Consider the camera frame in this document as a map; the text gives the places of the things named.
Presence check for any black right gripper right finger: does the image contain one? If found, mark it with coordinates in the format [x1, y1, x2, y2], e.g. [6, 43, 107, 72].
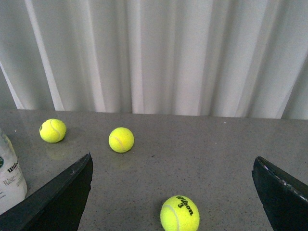
[252, 156, 308, 231]

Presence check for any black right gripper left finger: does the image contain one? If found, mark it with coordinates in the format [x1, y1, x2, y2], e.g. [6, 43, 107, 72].
[0, 154, 93, 231]

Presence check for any clear plastic tennis ball can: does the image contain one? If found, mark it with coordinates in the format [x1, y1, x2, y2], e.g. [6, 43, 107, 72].
[0, 131, 27, 214]

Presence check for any middle yellow tennis ball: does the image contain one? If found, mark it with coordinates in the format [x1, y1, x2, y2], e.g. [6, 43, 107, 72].
[39, 118, 66, 143]

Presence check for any right yellow tennis ball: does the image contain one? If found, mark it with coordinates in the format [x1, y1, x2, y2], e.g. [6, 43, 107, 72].
[108, 127, 134, 153]

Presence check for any yellow Wilson 3 tennis ball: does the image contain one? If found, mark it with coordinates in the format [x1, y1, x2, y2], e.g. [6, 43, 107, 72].
[160, 195, 200, 231]

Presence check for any white pleated curtain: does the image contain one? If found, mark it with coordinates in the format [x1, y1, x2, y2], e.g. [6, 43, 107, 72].
[0, 0, 308, 119]

